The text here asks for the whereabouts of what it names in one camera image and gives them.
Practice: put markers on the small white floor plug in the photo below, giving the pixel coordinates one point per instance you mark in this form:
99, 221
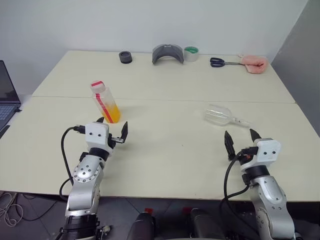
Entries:
106, 228

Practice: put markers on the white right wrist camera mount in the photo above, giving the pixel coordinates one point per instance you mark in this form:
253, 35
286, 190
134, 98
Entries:
268, 152

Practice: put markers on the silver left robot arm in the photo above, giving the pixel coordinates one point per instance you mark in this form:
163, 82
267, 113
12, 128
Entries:
85, 175

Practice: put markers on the dark laptop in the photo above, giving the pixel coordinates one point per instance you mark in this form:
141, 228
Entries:
7, 105

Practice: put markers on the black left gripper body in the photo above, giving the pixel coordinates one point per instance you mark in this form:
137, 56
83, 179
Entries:
115, 140

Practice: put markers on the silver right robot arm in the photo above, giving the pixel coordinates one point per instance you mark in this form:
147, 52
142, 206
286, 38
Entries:
270, 195

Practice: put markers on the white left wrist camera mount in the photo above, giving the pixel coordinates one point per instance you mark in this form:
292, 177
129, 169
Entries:
96, 136

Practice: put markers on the tape roll with green core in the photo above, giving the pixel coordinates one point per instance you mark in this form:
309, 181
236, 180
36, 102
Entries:
191, 58

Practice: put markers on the dark rounded shape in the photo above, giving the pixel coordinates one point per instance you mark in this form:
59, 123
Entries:
202, 225
141, 227

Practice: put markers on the grey curved visor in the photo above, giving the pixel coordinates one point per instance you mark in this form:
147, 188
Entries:
160, 55

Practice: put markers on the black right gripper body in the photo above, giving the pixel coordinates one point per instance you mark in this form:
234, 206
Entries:
262, 139

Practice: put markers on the bottle with orange liquid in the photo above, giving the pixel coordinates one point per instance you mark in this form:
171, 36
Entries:
110, 110

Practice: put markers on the clear plastic bottle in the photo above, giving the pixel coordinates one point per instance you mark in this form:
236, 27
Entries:
217, 115

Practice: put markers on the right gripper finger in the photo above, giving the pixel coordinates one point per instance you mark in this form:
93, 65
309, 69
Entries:
254, 136
229, 145

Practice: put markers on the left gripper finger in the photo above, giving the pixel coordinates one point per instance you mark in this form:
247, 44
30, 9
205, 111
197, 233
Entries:
124, 131
101, 120

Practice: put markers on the pink cloth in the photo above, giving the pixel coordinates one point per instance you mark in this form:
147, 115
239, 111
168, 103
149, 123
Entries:
255, 63

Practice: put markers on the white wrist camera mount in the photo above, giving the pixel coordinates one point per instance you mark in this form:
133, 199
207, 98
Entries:
268, 152
96, 136

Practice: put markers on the red and white bottle cap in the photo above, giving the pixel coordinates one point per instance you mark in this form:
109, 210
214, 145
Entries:
97, 86

